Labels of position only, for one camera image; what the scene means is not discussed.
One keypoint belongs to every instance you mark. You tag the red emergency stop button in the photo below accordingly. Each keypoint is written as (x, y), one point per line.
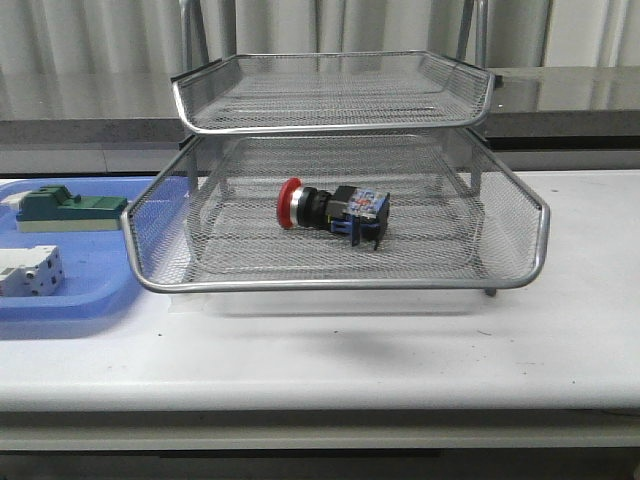
(356, 212)

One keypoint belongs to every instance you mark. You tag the silver mesh tray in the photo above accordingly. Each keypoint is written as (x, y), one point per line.
(293, 93)
(512, 245)
(458, 206)

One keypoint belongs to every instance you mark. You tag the silver mesh bottom tray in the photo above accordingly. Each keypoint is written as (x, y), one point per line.
(458, 206)

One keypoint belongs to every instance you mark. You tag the silver mesh top tray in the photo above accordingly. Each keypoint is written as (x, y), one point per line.
(293, 93)

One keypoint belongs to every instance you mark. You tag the blue plastic tray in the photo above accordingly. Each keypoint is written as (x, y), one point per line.
(97, 274)

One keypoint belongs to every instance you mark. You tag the white circuit breaker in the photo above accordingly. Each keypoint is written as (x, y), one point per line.
(34, 271)

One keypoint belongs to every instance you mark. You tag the grey metal rack frame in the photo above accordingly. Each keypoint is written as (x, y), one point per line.
(490, 290)

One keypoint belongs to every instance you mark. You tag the green electrical switch block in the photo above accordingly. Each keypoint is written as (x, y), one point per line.
(54, 208)

